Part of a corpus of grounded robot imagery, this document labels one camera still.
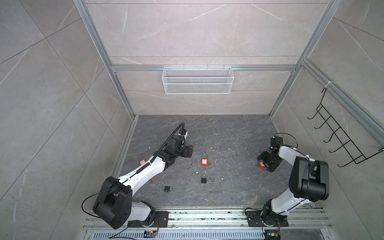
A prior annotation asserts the white slotted cable duct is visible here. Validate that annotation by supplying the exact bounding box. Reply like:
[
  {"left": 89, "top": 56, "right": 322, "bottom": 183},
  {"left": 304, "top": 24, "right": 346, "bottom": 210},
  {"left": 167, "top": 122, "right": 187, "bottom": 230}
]
[{"left": 90, "top": 229, "right": 325, "bottom": 240}]

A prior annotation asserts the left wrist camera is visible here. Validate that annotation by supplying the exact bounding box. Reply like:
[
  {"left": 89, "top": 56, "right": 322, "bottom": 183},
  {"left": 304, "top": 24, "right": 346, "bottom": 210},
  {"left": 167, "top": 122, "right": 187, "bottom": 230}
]
[{"left": 178, "top": 129, "right": 188, "bottom": 146}]

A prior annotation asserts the black wire hook rack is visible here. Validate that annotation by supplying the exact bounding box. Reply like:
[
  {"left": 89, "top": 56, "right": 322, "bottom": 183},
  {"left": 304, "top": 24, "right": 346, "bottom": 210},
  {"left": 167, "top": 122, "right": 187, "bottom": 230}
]
[{"left": 307, "top": 88, "right": 384, "bottom": 168}]

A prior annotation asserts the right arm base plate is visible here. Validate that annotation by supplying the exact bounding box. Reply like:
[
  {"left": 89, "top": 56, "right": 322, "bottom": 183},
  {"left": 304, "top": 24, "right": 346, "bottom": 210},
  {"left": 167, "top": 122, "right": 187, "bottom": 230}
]
[{"left": 244, "top": 209, "right": 289, "bottom": 228}]

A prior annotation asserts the aluminium mounting rail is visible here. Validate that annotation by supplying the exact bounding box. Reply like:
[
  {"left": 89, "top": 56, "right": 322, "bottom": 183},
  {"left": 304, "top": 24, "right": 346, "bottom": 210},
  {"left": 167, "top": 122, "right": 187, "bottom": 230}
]
[{"left": 82, "top": 208, "right": 332, "bottom": 230}]

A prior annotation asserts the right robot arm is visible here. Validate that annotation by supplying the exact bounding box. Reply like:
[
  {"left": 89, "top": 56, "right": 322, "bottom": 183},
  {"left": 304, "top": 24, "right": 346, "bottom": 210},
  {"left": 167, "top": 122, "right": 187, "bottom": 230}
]
[{"left": 257, "top": 136, "right": 330, "bottom": 226}]

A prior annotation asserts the white wire mesh basket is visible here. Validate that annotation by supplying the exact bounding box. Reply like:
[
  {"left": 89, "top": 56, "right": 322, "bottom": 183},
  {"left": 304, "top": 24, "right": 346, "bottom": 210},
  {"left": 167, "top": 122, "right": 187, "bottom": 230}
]
[{"left": 162, "top": 67, "right": 235, "bottom": 95}]

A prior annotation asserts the small black padlock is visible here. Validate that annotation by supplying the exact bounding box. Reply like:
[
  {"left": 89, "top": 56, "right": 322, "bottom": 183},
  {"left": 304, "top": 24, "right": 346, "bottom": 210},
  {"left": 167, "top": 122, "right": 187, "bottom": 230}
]
[
  {"left": 161, "top": 183, "right": 173, "bottom": 193},
  {"left": 201, "top": 175, "right": 208, "bottom": 184}
]

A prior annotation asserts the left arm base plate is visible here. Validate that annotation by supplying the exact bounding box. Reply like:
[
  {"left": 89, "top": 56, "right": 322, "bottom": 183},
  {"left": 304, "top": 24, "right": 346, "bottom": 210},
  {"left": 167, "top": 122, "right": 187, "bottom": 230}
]
[{"left": 128, "top": 211, "right": 170, "bottom": 228}]

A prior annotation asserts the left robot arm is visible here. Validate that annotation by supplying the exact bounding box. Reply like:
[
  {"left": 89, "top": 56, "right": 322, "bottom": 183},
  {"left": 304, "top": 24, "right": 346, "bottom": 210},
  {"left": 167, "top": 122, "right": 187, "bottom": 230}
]
[{"left": 86, "top": 122, "right": 193, "bottom": 230}]

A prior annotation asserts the red padlock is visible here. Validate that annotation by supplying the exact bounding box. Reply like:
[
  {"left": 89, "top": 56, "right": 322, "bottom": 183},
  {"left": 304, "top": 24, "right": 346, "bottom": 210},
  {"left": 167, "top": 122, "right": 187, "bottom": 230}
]
[
  {"left": 201, "top": 152, "right": 209, "bottom": 167},
  {"left": 140, "top": 153, "right": 146, "bottom": 165},
  {"left": 258, "top": 162, "right": 266, "bottom": 169}
]

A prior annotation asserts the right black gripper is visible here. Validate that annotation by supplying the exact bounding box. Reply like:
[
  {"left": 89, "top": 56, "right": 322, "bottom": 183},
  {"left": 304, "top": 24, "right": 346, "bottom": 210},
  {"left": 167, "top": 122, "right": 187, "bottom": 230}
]
[{"left": 257, "top": 150, "right": 282, "bottom": 172}]

